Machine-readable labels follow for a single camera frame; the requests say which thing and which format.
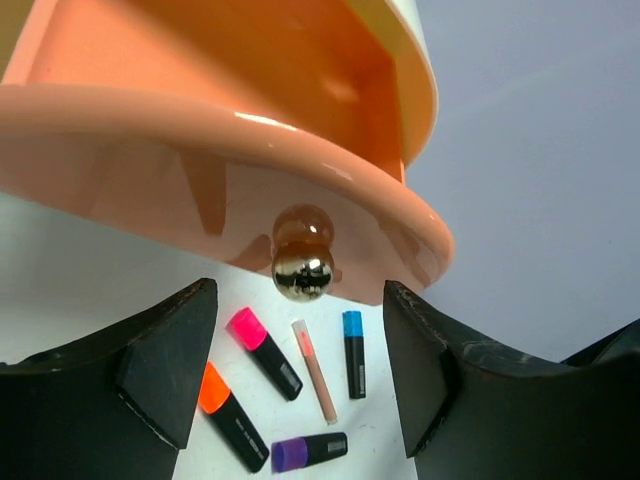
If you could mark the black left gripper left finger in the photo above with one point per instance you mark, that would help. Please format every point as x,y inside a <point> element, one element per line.
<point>116,404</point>

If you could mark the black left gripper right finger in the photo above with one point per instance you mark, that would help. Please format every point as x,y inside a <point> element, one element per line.
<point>471,407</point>

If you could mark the cream round drawer cabinet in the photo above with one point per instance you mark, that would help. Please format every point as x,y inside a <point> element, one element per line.
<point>351,72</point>

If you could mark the orange drawer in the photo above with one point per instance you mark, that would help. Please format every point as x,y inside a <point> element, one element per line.
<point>243,189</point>

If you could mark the orange cap black highlighter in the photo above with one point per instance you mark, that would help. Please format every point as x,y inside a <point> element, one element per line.
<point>221,407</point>

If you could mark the blue cap black highlighter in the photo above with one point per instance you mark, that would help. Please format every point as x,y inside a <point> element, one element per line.
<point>354,353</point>

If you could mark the pink cap black highlighter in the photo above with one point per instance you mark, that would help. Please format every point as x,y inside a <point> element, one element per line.
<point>248,330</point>

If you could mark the purple cap black highlighter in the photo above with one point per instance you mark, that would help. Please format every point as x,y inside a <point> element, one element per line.
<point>305,451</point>

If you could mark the orange slim pastel pen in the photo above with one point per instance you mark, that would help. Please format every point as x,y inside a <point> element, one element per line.
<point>321,389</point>

